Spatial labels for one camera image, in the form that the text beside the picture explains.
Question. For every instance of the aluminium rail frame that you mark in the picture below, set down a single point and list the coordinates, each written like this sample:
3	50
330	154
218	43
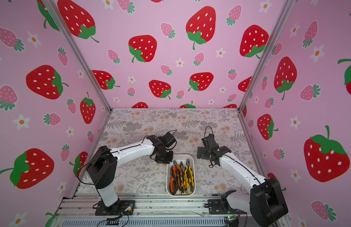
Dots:
149	210

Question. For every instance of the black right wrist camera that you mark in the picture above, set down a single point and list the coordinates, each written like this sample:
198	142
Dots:
209	142

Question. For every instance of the yellow black handled pliers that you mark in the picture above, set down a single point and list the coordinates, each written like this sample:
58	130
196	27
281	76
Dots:
189	183

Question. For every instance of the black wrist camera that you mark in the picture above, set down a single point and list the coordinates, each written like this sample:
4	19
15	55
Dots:
209	142
169	141

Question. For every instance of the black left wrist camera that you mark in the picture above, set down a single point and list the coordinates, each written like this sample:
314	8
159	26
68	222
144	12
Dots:
169	141

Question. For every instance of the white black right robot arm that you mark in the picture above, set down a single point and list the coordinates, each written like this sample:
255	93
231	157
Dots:
264	201

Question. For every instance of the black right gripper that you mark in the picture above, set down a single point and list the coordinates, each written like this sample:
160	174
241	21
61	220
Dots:
205	153

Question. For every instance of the orange handled pliers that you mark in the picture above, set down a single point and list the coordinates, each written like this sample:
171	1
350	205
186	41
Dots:
173	183

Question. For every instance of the orange black pliers in box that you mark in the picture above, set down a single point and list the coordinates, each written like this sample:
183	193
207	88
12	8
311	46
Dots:
180	178

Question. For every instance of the floral patterned table mat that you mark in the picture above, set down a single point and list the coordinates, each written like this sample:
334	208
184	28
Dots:
189	126

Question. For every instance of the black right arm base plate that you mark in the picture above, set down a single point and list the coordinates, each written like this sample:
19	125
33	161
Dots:
221	207

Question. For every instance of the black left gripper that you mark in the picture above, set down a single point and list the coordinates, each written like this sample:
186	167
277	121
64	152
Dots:
170	159

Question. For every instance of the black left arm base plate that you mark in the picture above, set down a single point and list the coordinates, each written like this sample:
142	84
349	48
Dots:
118	208

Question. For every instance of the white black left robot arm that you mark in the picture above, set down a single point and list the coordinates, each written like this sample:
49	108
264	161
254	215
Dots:
103	165

